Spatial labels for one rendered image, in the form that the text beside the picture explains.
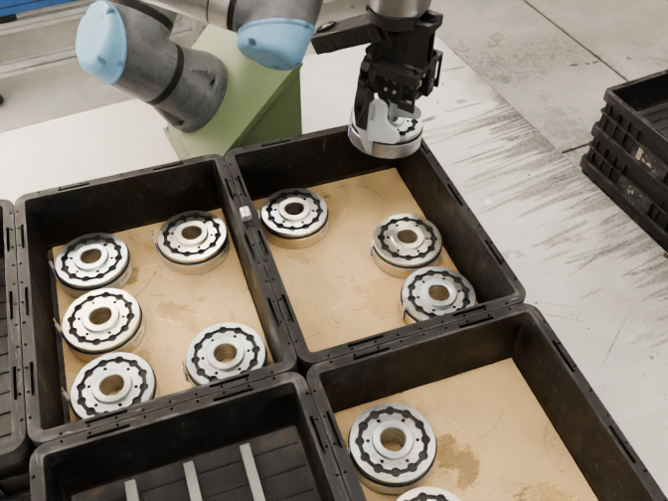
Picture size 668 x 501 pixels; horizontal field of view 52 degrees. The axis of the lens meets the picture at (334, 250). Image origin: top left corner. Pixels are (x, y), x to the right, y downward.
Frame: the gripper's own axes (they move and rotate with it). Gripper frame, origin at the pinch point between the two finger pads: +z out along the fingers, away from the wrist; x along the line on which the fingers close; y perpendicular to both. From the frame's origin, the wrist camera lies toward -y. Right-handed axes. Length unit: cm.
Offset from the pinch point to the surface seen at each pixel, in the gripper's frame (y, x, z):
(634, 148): 29, 83, 48
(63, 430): -6, -54, 6
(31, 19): -177, 65, 70
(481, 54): -47, 180, 99
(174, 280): -16.8, -26.8, 16.4
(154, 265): -21.1, -26.3, 16.4
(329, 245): -1.7, -8.7, 16.3
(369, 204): -1.1, 2.2, 16.2
